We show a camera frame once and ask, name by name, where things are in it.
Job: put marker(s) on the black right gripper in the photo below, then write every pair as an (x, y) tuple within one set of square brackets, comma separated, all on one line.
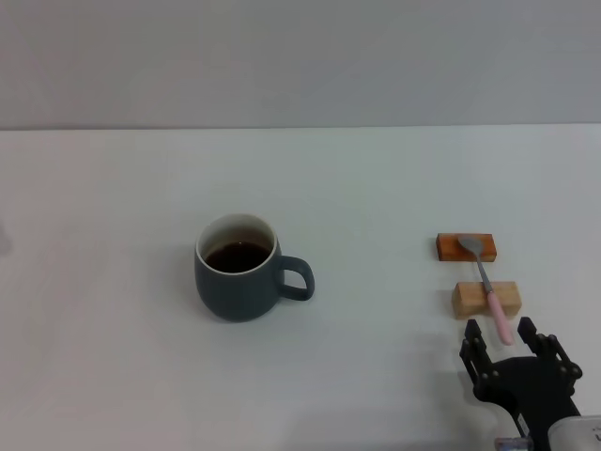
[(526, 385)]

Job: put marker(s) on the grey cup with coffee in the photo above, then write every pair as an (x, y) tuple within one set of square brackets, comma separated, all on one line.
[(235, 296)]

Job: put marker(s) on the light wooden arch block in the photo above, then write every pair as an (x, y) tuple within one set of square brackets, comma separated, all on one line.
[(469, 300)]

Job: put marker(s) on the dark brown wooden block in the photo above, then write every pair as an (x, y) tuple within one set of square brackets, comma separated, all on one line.
[(448, 249)]

